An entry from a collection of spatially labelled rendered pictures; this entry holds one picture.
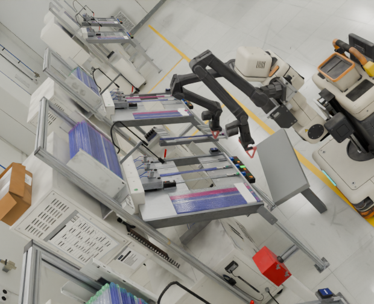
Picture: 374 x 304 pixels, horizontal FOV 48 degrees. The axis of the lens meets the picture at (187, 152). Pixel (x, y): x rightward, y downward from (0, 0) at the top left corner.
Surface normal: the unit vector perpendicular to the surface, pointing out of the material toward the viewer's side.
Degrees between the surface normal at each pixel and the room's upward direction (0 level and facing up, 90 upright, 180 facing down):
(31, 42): 90
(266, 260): 0
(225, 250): 0
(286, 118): 90
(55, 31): 90
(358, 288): 0
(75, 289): 90
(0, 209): 45
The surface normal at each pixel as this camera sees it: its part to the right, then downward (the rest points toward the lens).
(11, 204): -0.24, -0.13
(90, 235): 0.33, 0.41
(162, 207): 0.01, -0.90
